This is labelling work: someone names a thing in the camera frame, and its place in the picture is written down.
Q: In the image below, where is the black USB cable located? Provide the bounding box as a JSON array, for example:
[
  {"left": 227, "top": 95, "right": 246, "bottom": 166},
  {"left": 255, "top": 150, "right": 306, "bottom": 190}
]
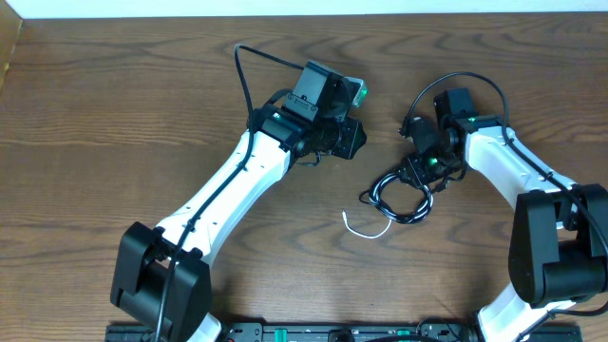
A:
[{"left": 358, "top": 170, "right": 450, "bottom": 225}]

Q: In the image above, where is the white USB cable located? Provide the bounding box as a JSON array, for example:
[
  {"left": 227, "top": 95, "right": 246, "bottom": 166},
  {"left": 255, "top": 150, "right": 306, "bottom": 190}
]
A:
[{"left": 341, "top": 173, "right": 434, "bottom": 240}]

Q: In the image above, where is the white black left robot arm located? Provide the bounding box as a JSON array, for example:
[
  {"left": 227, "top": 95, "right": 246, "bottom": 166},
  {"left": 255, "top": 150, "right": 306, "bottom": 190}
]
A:
[{"left": 110, "top": 103, "right": 367, "bottom": 341}]

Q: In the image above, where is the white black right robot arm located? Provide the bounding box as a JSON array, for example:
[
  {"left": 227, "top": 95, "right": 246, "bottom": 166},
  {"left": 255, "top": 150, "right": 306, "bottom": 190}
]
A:
[{"left": 400, "top": 113, "right": 607, "bottom": 341}]

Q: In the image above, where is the wooden side panel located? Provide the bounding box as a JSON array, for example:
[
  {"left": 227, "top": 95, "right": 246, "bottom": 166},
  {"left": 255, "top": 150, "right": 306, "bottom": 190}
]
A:
[{"left": 0, "top": 0, "right": 23, "bottom": 86}]

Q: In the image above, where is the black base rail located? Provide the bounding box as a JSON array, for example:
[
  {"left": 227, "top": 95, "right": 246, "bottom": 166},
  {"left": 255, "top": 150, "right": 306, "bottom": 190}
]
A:
[{"left": 104, "top": 320, "right": 583, "bottom": 342}]

